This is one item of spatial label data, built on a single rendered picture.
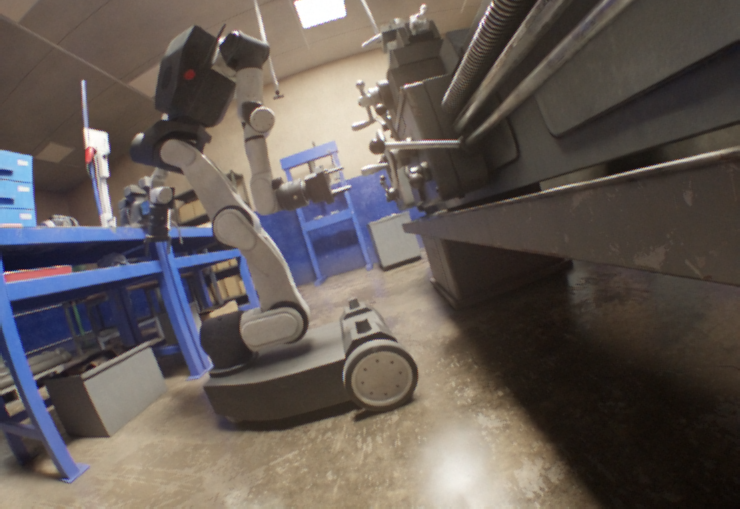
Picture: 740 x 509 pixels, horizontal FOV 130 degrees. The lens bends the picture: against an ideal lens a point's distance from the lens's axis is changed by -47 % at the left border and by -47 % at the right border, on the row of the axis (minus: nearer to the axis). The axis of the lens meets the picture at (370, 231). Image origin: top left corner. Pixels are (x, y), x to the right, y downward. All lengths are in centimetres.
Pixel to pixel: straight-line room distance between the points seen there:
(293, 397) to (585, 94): 95
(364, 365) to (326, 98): 491
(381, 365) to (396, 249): 282
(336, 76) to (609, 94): 530
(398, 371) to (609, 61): 81
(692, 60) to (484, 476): 66
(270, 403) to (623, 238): 92
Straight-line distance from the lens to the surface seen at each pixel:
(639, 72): 42
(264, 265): 104
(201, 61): 122
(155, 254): 191
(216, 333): 112
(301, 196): 98
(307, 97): 553
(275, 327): 103
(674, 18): 38
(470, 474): 67
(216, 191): 111
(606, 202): 25
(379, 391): 91
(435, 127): 81
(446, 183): 78
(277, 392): 97
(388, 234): 361
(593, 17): 35
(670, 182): 20
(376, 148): 73
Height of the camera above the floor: 48
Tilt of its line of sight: level
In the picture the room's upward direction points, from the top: 17 degrees counter-clockwise
